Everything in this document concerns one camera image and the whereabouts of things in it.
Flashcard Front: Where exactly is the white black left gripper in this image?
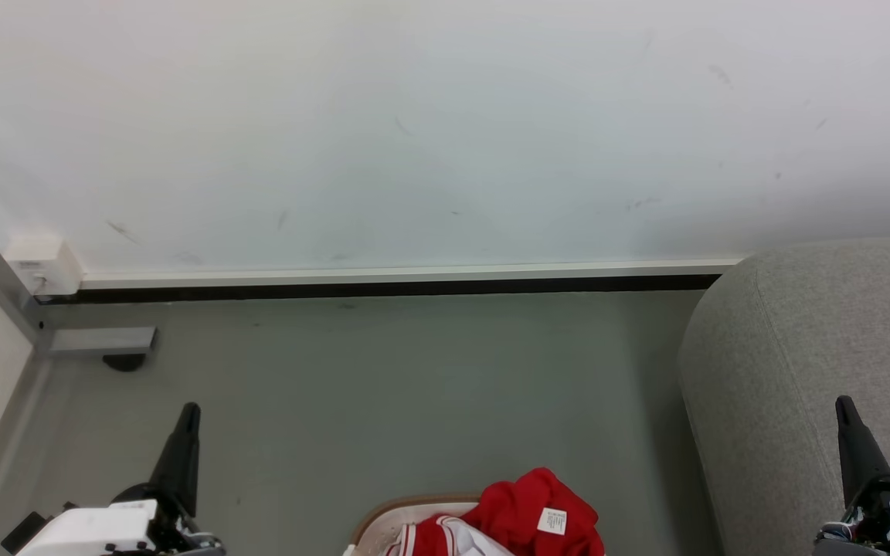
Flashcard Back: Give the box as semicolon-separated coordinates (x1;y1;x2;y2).
16;402;226;556

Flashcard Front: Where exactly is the red white sports jersey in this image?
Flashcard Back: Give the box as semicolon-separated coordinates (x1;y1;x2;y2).
383;466;606;556

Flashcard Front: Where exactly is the grey fabric sofa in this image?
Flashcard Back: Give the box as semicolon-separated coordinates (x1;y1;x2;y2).
677;236;890;556

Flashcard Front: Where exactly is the cream laundry basket brown rim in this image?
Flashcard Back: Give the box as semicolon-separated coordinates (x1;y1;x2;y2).
343;493;494;556

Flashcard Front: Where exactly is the grey metal foot bracket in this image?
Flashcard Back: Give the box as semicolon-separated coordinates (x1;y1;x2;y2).
49;326;158;358

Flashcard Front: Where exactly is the white wall socket box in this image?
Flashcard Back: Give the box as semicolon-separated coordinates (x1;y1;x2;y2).
5;235;85;299

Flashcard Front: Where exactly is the white wall baseboard strip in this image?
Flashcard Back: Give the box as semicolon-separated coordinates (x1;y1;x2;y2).
78;258;749;291

